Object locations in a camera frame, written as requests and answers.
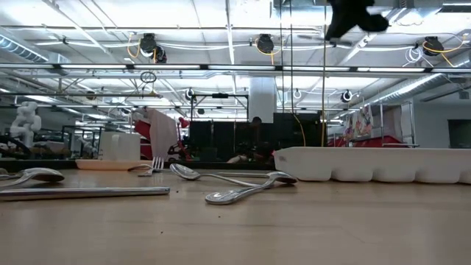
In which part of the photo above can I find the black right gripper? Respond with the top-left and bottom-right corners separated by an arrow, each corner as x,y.
324,0 -> 390,42

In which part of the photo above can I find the silver spoon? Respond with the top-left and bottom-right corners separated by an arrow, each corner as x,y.
0,167 -> 66,191
204,171 -> 298,206
169,163 -> 261,188

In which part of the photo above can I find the silver fork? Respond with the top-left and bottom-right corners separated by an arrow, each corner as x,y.
137,157 -> 166,178

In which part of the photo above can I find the colourful poster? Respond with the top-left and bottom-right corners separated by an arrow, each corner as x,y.
352,105 -> 375,138

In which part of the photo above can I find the black panel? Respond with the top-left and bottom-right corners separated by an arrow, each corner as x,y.
272,112 -> 327,150

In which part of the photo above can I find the red cart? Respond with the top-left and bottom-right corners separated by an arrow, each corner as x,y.
327,135 -> 406,149

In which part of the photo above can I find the white pillar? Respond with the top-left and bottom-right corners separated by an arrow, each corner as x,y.
249,76 -> 277,124

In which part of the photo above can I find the white cutlery tray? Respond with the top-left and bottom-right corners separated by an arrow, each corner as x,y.
272,146 -> 471,185

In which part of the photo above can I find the dark doorway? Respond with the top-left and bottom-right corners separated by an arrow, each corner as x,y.
447,119 -> 471,150

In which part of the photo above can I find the person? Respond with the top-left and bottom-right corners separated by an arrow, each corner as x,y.
227,116 -> 276,165

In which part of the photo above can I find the red machine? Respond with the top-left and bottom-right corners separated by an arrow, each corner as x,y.
132,118 -> 154,161

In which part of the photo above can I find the white mug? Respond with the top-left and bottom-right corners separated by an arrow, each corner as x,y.
98,131 -> 142,161

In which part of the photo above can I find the overhead light bar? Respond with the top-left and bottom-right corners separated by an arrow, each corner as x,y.
0,63 -> 471,74

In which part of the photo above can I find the peach round plate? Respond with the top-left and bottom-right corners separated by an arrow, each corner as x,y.
75,158 -> 155,172

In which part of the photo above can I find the white robot figure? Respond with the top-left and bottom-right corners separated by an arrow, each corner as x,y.
9,101 -> 43,148

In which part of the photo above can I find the silver ventilation duct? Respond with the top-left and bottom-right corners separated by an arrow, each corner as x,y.
362,54 -> 471,108
0,33 -> 51,63

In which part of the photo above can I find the black booth frame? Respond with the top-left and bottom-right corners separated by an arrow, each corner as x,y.
189,93 -> 250,163

